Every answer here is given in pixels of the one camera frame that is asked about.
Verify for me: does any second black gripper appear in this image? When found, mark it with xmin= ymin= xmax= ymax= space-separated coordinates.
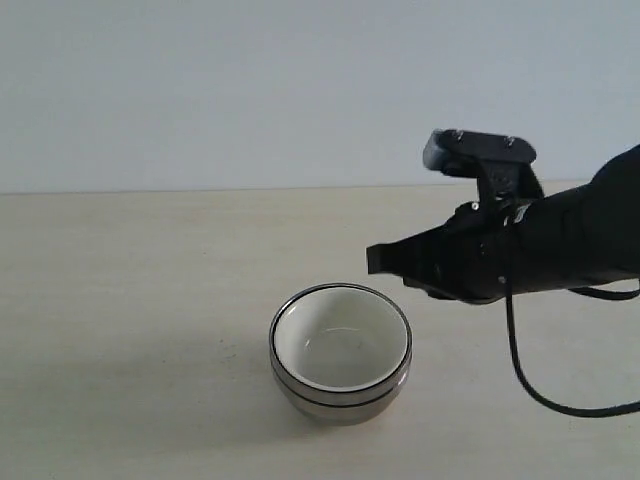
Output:
xmin=366 ymin=197 xmax=570 ymax=304

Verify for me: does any cream ceramic bowl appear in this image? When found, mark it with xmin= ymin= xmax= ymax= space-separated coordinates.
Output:
xmin=274 ymin=289 xmax=409 ymax=391

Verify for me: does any ribbed steel bowl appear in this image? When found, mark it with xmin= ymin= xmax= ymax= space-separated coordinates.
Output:
xmin=268 ymin=282 xmax=415 ymax=406

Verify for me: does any smooth steel bowl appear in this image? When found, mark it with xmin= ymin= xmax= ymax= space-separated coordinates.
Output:
xmin=273 ymin=369 xmax=410 ymax=426

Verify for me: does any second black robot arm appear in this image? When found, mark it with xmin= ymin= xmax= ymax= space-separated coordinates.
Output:
xmin=366 ymin=147 xmax=639 ymax=304

